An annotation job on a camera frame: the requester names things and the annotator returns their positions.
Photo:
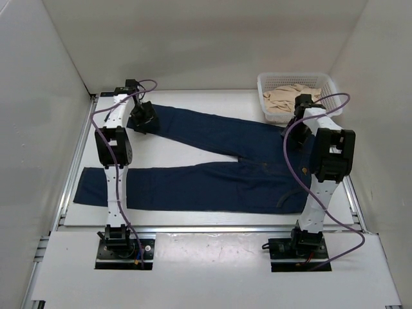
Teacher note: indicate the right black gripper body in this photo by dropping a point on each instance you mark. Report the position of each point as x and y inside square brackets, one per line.
[299, 132]

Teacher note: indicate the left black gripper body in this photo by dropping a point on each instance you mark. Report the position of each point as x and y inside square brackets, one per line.
[140, 114]

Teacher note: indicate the dark blue denim trousers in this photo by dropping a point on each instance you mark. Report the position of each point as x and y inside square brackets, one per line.
[257, 181]

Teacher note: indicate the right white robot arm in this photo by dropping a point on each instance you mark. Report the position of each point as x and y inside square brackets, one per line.
[331, 159]

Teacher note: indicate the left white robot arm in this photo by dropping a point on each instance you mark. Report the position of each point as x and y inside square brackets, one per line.
[115, 154]

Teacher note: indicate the beige trousers in basket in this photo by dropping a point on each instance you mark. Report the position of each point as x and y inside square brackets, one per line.
[282, 99]

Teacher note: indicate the blue label sticker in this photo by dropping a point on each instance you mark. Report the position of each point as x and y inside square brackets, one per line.
[106, 94]

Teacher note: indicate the white plastic mesh basket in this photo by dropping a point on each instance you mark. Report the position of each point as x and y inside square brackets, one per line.
[270, 81]

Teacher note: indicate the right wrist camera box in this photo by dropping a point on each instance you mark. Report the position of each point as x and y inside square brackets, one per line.
[304, 101]

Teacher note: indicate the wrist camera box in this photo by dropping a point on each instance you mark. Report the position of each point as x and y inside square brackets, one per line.
[304, 101]
[132, 85]

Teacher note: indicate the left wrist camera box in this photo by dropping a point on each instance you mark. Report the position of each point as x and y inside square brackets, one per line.
[132, 85]

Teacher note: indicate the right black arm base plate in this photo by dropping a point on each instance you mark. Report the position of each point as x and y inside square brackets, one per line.
[284, 258]

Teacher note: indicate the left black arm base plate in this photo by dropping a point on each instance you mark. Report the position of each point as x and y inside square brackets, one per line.
[107, 259]

